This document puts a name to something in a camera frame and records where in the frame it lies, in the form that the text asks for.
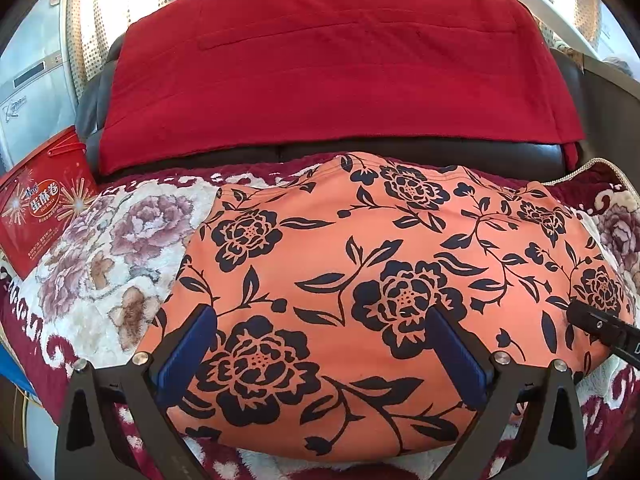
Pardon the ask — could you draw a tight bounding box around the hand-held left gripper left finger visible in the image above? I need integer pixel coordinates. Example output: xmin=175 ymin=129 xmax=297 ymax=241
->
xmin=55 ymin=304 xmax=218 ymax=480

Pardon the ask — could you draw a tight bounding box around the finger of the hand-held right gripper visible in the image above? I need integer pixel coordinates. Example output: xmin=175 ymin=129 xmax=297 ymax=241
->
xmin=566 ymin=299 xmax=640 ymax=368

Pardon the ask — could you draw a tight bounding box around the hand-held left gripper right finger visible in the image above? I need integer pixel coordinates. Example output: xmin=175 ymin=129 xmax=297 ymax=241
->
xmin=427 ymin=305 xmax=590 ymax=480

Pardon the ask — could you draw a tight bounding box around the orange floral garment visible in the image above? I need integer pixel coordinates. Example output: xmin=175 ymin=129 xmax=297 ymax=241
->
xmin=137 ymin=151 xmax=636 ymax=463

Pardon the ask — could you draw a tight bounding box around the red and cream floral blanket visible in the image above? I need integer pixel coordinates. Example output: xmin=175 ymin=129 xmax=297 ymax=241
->
xmin=0 ymin=157 xmax=640 ymax=480

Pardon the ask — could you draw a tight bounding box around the red snack box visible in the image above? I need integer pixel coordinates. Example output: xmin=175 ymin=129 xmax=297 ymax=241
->
xmin=0 ymin=126 xmax=99 ymax=279

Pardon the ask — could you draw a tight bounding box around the black leather sofa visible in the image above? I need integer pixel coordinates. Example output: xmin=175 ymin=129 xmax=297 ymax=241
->
xmin=75 ymin=35 xmax=640 ymax=183

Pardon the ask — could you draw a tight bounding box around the cream dotted curtain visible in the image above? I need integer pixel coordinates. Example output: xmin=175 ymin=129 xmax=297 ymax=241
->
xmin=67 ymin=0 xmax=132 ymax=83
xmin=529 ymin=0 xmax=602 ymax=56

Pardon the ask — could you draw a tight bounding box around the white standing air conditioner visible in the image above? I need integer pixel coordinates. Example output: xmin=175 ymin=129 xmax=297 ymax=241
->
xmin=0 ymin=0 xmax=86 ymax=171

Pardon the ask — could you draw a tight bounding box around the red cloth sofa cover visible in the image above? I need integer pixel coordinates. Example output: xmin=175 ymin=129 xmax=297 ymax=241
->
xmin=97 ymin=0 xmax=587 ymax=177

